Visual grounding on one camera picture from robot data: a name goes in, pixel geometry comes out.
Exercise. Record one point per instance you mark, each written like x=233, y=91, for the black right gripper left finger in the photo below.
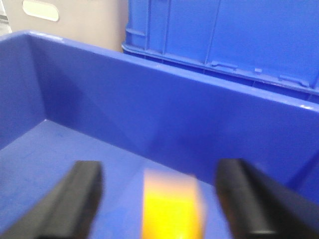
x=68, y=210

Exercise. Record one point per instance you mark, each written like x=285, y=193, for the blue target bin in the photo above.
x=63, y=101

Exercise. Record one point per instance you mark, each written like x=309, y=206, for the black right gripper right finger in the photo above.
x=258, y=207

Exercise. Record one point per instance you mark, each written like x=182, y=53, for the grey container with handle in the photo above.
x=98, y=22

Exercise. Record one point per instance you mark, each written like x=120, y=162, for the blue crate behind bin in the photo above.
x=275, y=42

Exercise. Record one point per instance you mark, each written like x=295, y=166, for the yellow toy brick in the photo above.
x=173, y=206

